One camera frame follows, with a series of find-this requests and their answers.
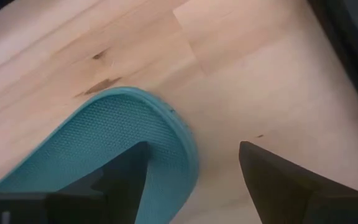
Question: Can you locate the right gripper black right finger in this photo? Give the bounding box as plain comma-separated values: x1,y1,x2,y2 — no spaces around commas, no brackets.
239,141,358,224

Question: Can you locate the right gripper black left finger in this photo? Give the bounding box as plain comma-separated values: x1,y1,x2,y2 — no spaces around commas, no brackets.
0,141,150,224

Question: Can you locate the teal green foam slide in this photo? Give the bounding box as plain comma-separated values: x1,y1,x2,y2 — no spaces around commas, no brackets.
0,86,200,224

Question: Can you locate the black table edge rail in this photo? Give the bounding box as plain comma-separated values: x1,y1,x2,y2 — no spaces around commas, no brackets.
306,0,358,128

